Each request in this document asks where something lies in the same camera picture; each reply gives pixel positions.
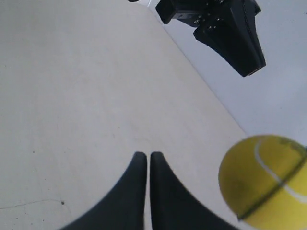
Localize yellow tennis ball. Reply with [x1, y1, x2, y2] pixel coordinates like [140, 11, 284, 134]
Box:
[218, 135, 307, 230]

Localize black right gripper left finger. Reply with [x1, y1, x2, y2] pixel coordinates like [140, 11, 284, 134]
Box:
[63, 152, 147, 230]

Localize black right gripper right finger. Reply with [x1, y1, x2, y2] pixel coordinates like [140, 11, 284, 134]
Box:
[150, 152, 230, 230]

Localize thin black hanging string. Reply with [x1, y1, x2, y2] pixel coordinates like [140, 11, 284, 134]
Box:
[237, 146, 307, 220]

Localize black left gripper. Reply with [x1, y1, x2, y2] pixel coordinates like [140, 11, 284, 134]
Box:
[155, 0, 266, 77]

